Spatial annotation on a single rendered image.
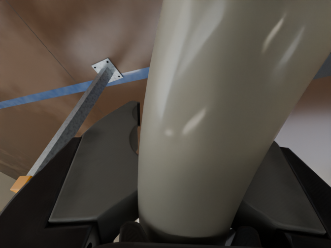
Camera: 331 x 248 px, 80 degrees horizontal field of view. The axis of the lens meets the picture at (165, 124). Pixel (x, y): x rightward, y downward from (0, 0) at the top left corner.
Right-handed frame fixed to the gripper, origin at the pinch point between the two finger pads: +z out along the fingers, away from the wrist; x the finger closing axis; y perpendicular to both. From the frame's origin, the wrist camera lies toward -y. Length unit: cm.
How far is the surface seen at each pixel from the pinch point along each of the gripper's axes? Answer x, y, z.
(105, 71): -49, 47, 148
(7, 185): -400, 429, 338
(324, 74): 103, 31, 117
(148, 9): -13, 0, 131
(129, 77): -31, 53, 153
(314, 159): 152, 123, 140
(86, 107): -55, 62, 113
